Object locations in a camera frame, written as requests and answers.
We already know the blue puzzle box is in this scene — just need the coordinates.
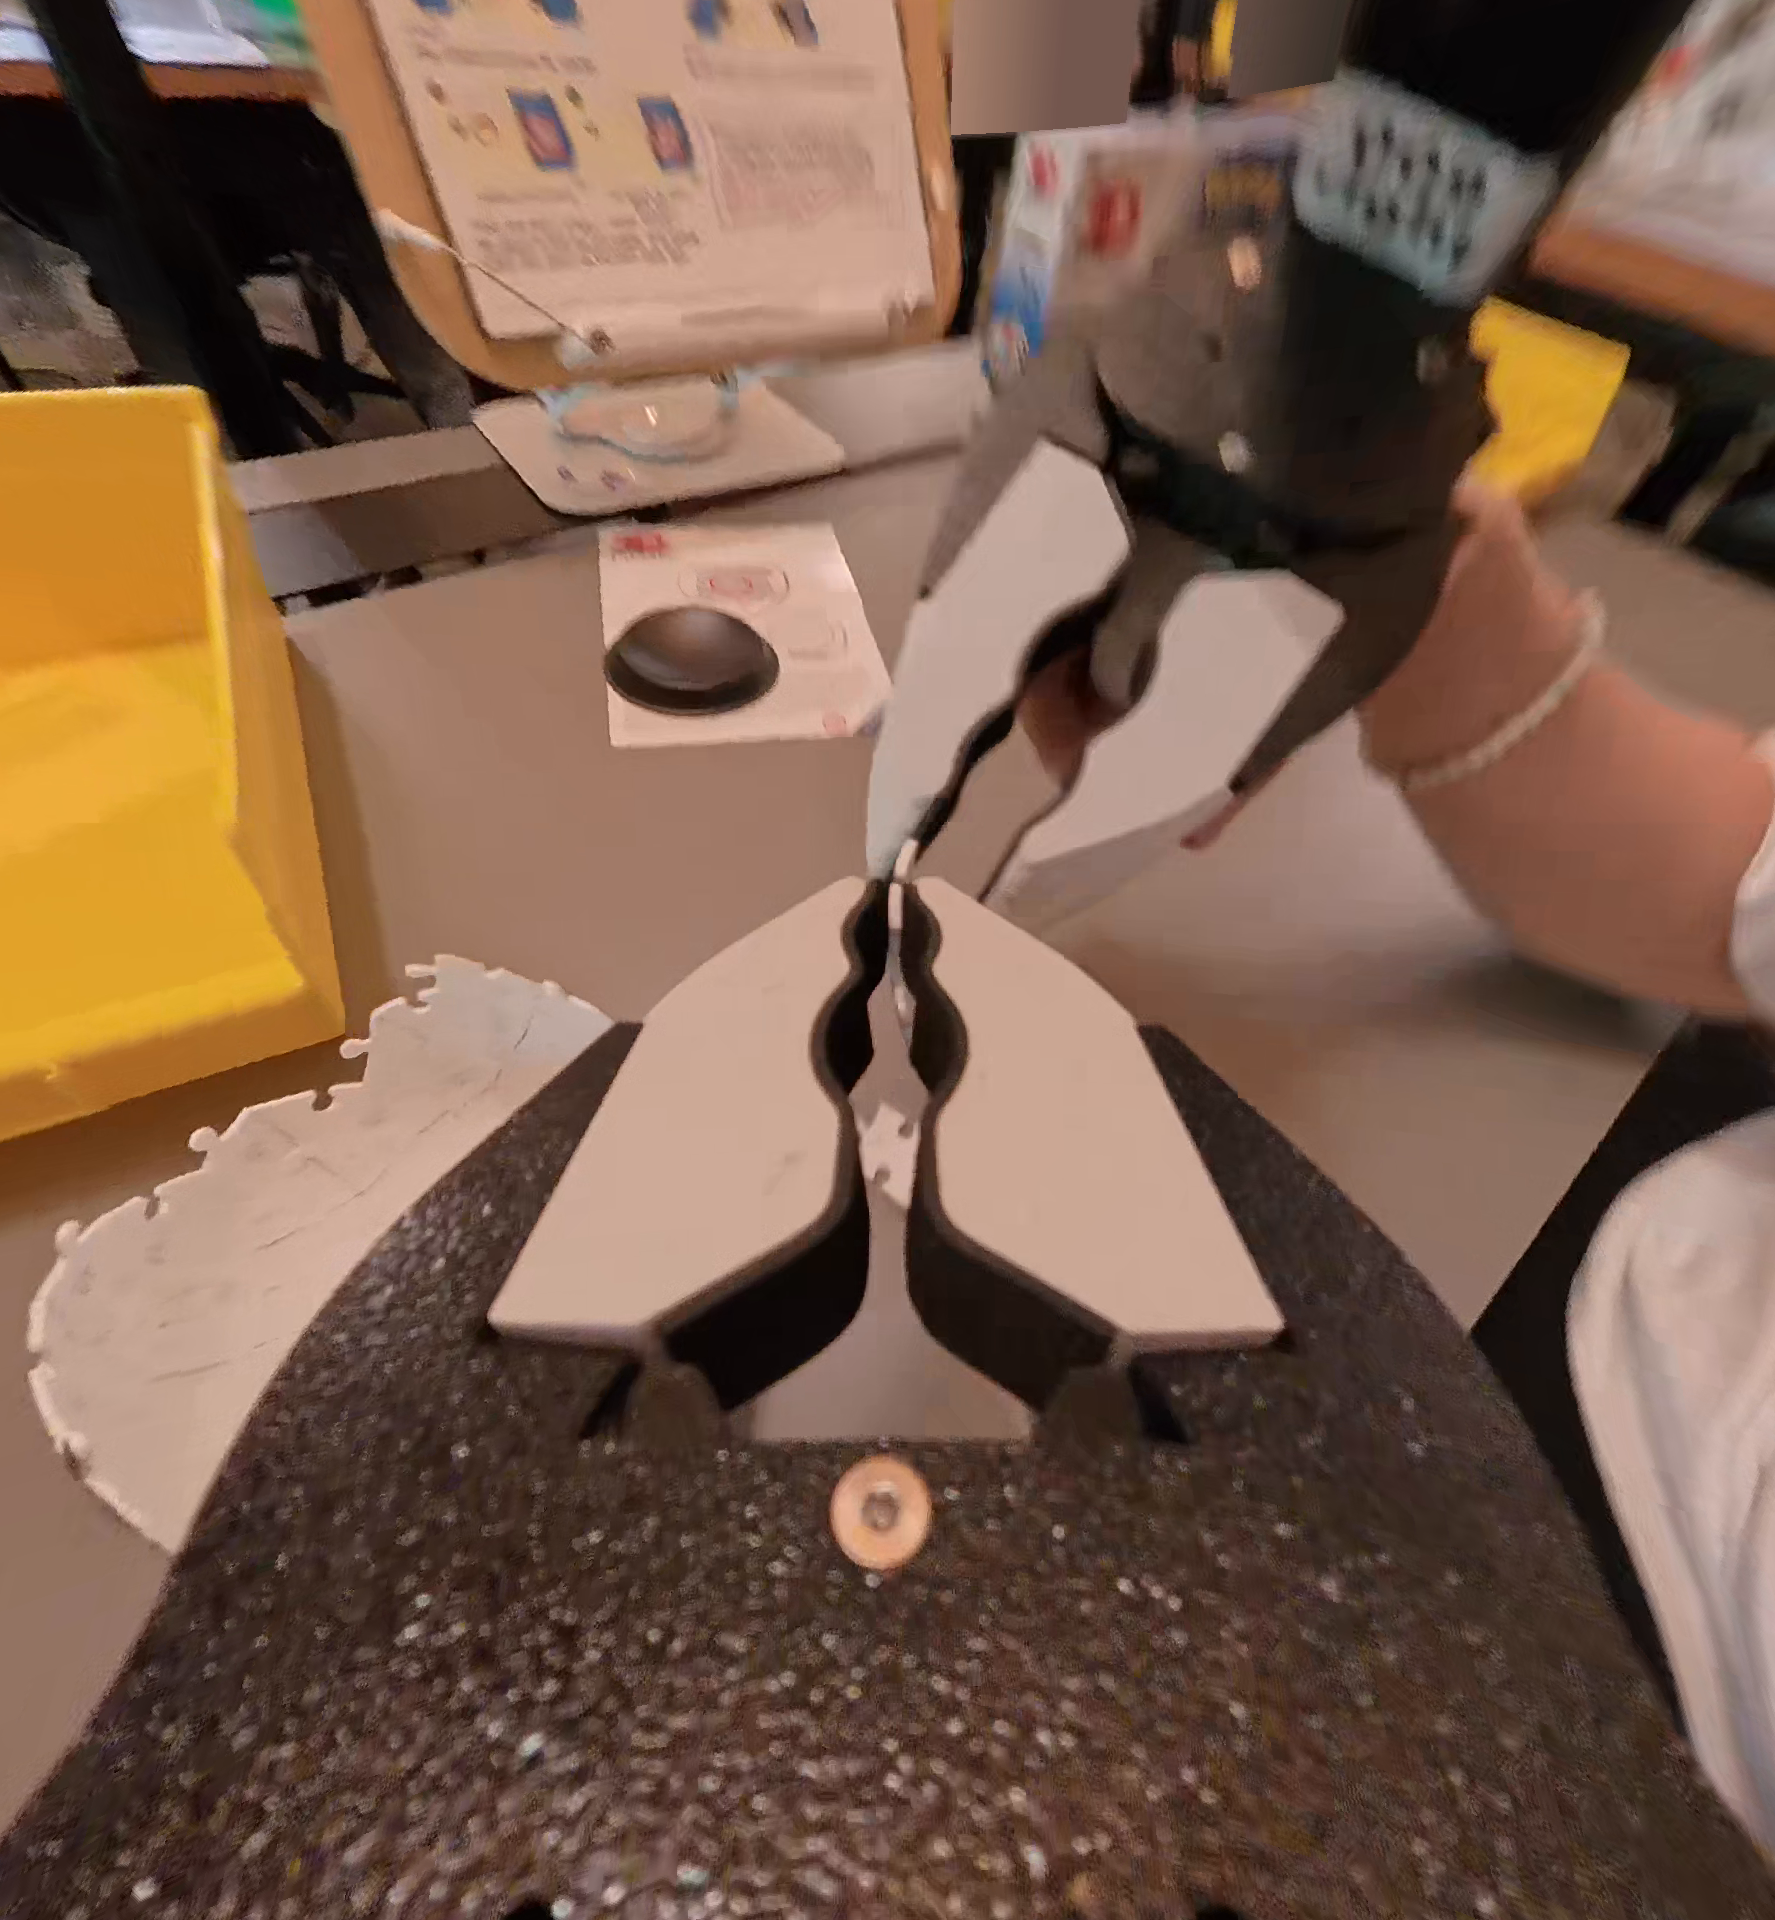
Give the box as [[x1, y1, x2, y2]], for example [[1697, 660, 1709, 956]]
[[977, 111, 1301, 400]]

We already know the colourful puzzle ball shell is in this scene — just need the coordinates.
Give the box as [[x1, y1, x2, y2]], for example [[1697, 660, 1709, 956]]
[[23, 952, 633, 1553]]

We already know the printed instruction sheet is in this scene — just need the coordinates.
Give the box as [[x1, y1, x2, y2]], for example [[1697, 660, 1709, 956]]
[[361, 0, 937, 344]]

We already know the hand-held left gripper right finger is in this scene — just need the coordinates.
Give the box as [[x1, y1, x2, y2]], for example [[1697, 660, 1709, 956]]
[[901, 875, 1291, 1416]]

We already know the black round ball stand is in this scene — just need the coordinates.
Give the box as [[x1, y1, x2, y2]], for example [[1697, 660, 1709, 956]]
[[601, 604, 783, 713]]

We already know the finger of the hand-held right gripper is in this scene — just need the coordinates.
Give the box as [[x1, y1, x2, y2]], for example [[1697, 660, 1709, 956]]
[[977, 573, 1345, 920], [863, 437, 1135, 879]]

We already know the grey office desk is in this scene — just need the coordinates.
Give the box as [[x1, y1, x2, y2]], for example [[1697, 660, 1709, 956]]
[[1523, 0, 1775, 377]]

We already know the person's white shirt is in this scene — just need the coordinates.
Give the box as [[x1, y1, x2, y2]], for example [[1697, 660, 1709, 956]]
[[1565, 1106, 1775, 1920]]

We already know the white bead bracelet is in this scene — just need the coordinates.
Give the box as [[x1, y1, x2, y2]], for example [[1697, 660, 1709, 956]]
[[1389, 588, 1609, 798]]

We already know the large yellow plastic bin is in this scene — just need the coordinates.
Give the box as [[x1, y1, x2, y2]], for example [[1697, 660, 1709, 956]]
[[0, 385, 349, 1163]]

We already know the white jigsaw piece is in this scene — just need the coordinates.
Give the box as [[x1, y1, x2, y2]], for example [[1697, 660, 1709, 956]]
[[853, 832, 931, 1220]]

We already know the white printed leaflet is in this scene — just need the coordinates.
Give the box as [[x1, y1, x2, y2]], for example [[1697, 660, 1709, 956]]
[[593, 520, 891, 750]]

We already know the person's right hand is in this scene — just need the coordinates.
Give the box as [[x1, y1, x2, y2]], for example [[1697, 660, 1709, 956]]
[[1019, 480, 1597, 850]]

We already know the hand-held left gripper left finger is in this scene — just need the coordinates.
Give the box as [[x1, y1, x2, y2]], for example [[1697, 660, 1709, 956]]
[[485, 875, 877, 1416]]

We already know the wood-edged desk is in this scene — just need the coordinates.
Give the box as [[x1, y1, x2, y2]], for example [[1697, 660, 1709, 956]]
[[0, 0, 321, 108]]

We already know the small yellow bin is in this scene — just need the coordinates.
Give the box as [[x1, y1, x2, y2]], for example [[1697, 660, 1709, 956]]
[[1463, 295, 1633, 511]]

